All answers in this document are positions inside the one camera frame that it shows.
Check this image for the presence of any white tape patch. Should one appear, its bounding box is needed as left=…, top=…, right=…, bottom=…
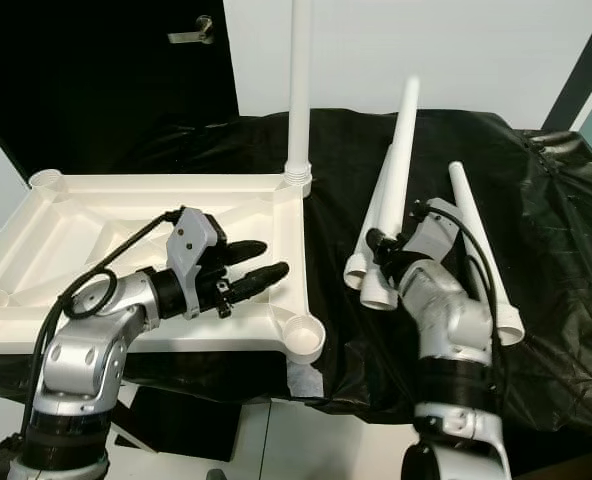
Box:
left=286, top=360, right=327, bottom=401

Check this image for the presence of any black box under table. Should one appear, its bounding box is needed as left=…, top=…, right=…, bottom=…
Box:
left=116, top=395, right=217, bottom=463

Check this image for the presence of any black plastic cover sheet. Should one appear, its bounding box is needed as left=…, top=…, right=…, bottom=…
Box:
left=0, top=108, right=592, bottom=426

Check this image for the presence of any black door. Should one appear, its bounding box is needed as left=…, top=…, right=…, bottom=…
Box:
left=0, top=0, right=240, bottom=191

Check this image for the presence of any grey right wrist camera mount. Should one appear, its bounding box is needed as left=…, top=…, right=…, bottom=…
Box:
left=401, top=198, right=472, bottom=263

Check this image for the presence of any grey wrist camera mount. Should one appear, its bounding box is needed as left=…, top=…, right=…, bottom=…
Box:
left=168, top=206, right=227, bottom=293
left=401, top=198, right=472, bottom=263

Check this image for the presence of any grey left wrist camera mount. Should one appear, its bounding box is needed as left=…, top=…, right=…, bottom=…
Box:
left=168, top=206, right=227, bottom=293

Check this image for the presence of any silver door handle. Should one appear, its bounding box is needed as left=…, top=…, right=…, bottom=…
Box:
left=168, top=15, right=217, bottom=46

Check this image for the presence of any black wall post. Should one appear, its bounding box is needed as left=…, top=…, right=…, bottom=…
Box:
left=541, top=0, right=592, bottom=131

